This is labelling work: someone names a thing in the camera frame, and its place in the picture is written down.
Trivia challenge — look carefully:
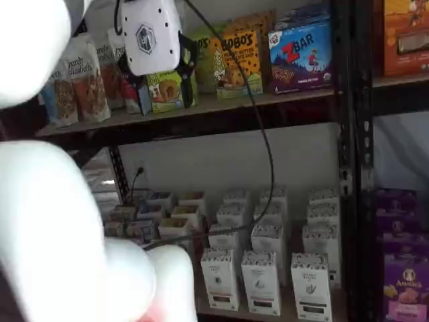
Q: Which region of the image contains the brown label granola bag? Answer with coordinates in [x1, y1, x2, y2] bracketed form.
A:
[39, 62, 80, 127]

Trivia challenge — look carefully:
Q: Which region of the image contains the black perforated shelf post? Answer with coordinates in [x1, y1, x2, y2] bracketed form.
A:
[106, 146, 131, 207]
[355, 0, 377, 322]
[331, 0, 358, 322]

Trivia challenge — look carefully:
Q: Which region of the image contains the orange label granola bag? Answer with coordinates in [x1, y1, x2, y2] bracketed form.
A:
[65, 33, 112, 123]

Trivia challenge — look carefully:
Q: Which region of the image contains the yellow Bobo's peanut butter box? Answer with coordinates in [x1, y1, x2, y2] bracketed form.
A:
[214, 30, 263, 100]
[231, 9, 278, 89]

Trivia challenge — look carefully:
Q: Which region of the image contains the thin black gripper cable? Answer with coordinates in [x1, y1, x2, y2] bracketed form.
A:
[113, 0, 127, 36]

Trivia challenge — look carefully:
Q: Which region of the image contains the orange snack box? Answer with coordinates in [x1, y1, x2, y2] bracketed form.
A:
[381, 0, 429, 78]

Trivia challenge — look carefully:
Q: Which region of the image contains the white box green stripe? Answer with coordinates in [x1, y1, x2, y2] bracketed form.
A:
[306, 201, 339, 229]
[308, 187, 339, 207]
[302, 223, 341, 289]
[290, 253, 333, 321]

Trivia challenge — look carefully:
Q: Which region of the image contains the red label granola bag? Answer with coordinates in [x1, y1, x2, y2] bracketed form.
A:
[113, 42, 143, 115]

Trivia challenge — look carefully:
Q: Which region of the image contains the white box yellow stripe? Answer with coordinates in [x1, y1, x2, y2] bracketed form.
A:
[200, 248, 241, 311]
[208, 224, 241, 252]
[216, 203, 251, 229]
[223, 189, 251, 207]

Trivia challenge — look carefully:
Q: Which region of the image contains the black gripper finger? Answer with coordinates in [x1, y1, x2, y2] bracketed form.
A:
[174, 32, 199, 109]
[117, 55, 148, 90]

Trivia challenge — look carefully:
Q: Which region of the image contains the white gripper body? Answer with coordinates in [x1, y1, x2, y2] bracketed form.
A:
[119, 0, 184, 76]

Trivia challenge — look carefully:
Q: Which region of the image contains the green oatmeal box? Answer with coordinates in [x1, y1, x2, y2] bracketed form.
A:
[103, 221, 125, 237]
[112, 205, 137, 222]

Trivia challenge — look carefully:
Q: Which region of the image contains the white granola bag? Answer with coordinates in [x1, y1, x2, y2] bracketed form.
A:
[95, 29, 125, 111]

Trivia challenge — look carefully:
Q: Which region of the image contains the blue label granola bag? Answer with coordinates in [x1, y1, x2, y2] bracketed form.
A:
[37, 83, 58, 125]

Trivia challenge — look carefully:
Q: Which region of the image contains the white yellow granola box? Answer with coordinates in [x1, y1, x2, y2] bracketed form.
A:
[157, 217, 190, 239]
[170, 205, 202, 224]
[177, 191, 206, 209]

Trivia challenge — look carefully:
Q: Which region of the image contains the blue Z Bar box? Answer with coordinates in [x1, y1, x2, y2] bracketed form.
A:
[273, 2, 333, 32]
[267, 23, 336, 95]

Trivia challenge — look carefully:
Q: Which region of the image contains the white box pink stripe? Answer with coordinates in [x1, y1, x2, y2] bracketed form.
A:
[251, 223, 286, 286]
[241, 250, 282, 317]
[259, 188, 288, 207]
[253, 203, 288, 229]

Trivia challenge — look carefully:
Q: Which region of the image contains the purple Annie's box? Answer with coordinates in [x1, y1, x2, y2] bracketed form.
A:
[375, 214, 429, 258]
[383, 253, 429, 322]
[374, 188, 420, 219]

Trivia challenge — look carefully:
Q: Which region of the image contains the long black camera cable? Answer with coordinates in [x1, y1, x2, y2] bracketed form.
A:
[142, 0, 275, 252]

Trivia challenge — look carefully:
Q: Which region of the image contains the blue oatmeal box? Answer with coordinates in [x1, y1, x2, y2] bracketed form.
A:
[137, 203, 165, 222]
[126, 219, 158, 242]

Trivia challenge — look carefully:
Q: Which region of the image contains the green Bobo's apple pie box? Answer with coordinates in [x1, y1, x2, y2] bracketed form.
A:
[189, 23, 229, 95]
[144, 70, 199, 114]

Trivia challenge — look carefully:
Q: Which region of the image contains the black metal shelf beam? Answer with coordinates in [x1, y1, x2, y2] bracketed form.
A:
[33, 97, 341, 148]
[372, 85, 429, 117]

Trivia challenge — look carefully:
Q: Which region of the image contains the black power plug cord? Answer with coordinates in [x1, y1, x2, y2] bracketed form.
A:
[128, 167, 144, 206]

